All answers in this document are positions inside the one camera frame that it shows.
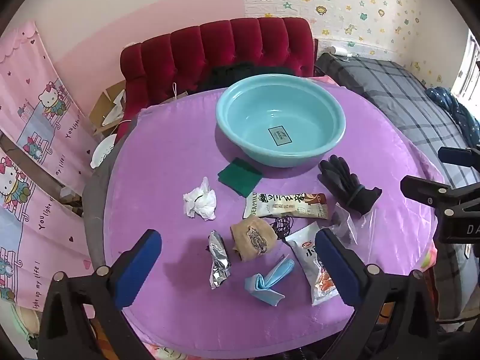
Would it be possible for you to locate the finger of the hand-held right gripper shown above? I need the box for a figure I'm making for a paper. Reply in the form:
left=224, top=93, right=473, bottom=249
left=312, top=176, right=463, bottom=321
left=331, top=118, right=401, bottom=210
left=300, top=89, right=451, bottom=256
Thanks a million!
left=400, top=175, right=480, bottom=211
left=437, top=146, right=480, bottom=168

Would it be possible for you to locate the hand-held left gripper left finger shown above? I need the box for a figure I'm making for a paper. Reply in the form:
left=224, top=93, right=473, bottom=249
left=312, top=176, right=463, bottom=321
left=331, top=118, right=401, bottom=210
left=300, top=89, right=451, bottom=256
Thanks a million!
left=37, top=229, right=163, bottom=360

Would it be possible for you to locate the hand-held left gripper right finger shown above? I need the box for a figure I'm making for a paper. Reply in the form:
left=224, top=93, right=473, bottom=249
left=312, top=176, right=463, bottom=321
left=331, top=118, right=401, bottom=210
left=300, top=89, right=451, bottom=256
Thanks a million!
left=314, top=227, right=439, bottom=360

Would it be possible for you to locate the white spicy snack packet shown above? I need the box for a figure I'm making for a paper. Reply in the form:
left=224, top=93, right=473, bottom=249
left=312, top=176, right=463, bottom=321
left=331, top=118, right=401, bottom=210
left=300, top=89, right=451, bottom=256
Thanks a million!
left=284, top=221, right=343, bottom=307

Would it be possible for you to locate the clear plastic bag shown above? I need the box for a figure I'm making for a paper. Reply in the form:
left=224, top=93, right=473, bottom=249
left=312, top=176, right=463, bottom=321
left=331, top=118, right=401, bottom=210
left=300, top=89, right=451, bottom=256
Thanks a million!
left=320, top=202, right=376, bottom=245

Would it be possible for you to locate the blue face mask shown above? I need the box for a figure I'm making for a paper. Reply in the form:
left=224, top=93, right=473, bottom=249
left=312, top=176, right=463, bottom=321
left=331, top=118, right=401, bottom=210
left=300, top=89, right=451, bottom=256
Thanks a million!
left=244, top=254, right=296, bottom=307

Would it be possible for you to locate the brown sock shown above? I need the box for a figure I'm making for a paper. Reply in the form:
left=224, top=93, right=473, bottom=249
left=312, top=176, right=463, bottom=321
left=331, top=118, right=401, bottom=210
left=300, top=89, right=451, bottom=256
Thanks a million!
left=229, top=218, right=278, bottom=263

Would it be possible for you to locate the teal plastic basin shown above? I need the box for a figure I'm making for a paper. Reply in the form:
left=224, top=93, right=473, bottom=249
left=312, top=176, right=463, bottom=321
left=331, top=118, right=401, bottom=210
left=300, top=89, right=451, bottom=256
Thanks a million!
left=215, top=74, right=346, bottom=169

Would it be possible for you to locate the blue star print cloth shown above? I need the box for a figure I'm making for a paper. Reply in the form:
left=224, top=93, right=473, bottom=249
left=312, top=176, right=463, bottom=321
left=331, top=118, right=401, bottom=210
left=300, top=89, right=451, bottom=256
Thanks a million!
left=425, top=86, right=480, bottom=148

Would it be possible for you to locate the black knit glove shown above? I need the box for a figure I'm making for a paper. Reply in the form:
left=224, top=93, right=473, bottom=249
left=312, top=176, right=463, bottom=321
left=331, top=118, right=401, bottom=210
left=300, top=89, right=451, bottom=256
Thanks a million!
left=317, top=154, right=383, bottom=217

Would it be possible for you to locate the silver foil wrapper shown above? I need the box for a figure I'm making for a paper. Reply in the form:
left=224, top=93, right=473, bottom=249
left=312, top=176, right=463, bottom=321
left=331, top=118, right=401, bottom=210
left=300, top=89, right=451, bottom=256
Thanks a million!
left=207, top=230, right=233, bottom=290

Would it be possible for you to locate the beige snack bar packet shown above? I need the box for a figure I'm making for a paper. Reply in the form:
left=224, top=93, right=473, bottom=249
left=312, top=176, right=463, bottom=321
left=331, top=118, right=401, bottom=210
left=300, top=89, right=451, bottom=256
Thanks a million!
left=242, top=191, right=329, bottom=221

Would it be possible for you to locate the bright window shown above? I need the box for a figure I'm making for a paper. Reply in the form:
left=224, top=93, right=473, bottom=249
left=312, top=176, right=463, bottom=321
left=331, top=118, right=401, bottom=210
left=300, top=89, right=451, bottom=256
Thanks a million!
left=451, top=29, right=480, bottom=99

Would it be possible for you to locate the grey plaid bedding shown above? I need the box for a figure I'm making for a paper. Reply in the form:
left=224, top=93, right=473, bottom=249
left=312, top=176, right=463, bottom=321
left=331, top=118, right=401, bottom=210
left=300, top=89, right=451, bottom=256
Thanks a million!
left=314, top=52, right=480, bottom=320

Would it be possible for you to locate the crumpled white tissue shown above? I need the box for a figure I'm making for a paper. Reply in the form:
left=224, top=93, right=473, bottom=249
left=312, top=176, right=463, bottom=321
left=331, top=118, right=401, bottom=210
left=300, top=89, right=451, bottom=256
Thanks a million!
left=182, top=176, right=218, bottom=221

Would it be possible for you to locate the white paper plate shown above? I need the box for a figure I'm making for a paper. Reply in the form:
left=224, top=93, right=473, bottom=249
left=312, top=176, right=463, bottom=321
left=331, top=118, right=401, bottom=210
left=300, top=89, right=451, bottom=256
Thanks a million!
left=89, top=133, right=116, bottom=170

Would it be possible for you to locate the purple table cloth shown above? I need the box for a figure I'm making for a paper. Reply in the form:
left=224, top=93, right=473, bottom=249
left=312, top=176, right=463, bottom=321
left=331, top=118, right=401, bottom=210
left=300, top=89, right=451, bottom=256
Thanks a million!
left=103, top=79, right=448, bottom=350

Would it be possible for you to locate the green scouring pad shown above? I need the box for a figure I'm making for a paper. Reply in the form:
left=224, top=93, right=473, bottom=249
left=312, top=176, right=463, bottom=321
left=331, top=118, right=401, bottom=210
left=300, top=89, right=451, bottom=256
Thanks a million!
left=217, top=157, right=263, bottom=198

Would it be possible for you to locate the cardboard box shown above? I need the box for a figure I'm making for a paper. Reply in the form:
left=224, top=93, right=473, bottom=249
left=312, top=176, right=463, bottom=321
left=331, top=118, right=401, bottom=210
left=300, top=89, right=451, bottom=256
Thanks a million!
left=88, top=79, right=128, bottom=136

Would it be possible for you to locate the pink cartoon printed curtain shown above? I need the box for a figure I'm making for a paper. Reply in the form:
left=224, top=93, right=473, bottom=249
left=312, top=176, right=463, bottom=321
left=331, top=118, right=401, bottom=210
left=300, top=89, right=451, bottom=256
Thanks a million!
left=0, top=20, right=99, bottom=360

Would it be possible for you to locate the black clothing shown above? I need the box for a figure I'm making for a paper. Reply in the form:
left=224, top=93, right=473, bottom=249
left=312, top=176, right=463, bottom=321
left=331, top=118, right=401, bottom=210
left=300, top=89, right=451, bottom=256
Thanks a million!
left=194, top=61, right=297, bottom=93

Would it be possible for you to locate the red velvet tufted sofa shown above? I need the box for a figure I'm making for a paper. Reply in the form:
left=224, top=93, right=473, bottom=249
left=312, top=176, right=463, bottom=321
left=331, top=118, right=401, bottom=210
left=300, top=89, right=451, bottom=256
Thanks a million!
left=119, top=17, right=316, bottom=145

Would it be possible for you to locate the black hair tie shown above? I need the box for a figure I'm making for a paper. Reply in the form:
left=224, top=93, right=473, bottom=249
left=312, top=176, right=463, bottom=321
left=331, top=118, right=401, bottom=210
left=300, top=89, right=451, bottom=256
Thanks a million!
left=269, top=215, right=298, bottom=241

